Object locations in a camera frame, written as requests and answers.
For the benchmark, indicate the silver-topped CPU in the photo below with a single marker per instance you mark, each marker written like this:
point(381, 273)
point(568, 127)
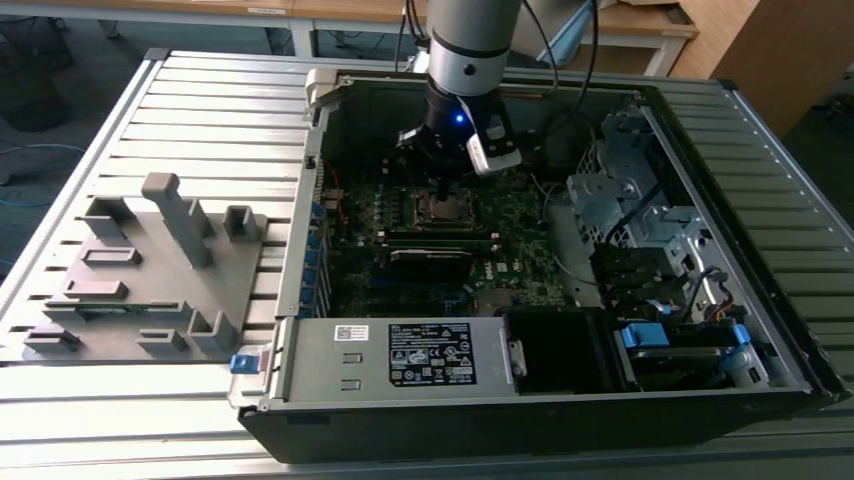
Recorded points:
point(460, 210)

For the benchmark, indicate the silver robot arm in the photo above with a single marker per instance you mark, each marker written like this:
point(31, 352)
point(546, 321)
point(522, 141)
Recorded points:
point(468, 40)

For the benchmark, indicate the black RAM slot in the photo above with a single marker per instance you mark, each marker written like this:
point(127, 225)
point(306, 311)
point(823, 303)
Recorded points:
point(434, 233)
point(434, 238)
point(434, 243)
point(434, 247)

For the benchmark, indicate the beige case latch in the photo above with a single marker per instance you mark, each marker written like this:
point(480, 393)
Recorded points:
point(319, 87)

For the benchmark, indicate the black graphics card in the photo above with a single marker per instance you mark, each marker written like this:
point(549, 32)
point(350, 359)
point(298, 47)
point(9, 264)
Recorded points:
point(430, 256)

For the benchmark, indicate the silver disk bay cage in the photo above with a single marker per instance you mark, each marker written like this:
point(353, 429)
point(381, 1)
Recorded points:
point(601, 195)

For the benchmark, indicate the green motherboard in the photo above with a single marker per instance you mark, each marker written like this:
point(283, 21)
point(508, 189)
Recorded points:
point(528, 265)

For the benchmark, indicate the chipset heatsink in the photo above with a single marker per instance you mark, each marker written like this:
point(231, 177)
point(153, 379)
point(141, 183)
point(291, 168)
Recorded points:
point(496, 301)

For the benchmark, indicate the grey power supply unit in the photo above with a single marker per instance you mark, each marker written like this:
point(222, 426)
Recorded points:
point(307, 360)

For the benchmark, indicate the hard disk in blue carrier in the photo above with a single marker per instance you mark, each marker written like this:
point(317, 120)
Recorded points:
point(644, 336)

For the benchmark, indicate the grey parts rack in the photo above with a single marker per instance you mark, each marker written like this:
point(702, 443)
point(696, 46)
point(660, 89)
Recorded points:
point(167, 280)

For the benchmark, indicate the wooden cabinet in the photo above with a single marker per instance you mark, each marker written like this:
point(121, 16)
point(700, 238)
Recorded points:
point(788, 50)

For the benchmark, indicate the blue release latch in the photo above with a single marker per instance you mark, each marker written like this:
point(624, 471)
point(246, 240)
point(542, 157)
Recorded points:
point(242, 364)

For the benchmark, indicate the black PC case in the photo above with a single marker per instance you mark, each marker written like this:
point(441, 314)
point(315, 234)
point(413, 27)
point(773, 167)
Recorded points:
point(534, 435)

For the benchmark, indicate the black office chair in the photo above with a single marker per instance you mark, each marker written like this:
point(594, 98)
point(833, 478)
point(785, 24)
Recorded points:
point(41, 100)

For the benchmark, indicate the green RAM stick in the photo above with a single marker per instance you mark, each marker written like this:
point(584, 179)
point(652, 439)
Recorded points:
point(107, 311)

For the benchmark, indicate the small dark wrist camera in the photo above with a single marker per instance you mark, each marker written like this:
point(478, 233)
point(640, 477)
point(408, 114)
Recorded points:
point(414, 139)

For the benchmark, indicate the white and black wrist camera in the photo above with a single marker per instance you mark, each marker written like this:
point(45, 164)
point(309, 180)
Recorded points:
point(497, 150)

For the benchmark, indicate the wooden desk white frame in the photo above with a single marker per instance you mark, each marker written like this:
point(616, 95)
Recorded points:
point(641, 27)
point(167, 7)

